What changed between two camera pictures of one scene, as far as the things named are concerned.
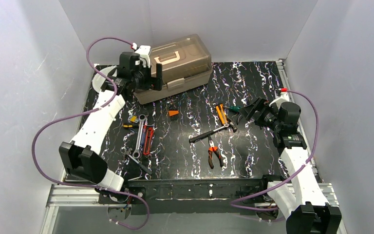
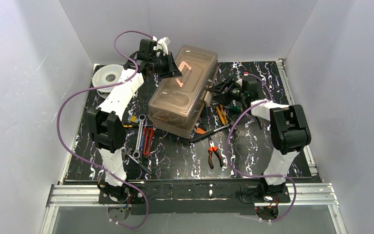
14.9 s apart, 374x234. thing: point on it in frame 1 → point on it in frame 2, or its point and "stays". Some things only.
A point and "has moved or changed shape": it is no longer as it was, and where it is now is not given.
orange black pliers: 211,149 stays
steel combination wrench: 136,153 stays
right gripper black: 257,111 → 225,89
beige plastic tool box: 187,65 has moved or changed shape
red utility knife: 148,140 stays
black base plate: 233,195 stays
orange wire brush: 172,112 → 200,130
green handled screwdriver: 234,108 stays
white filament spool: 98,80 stays
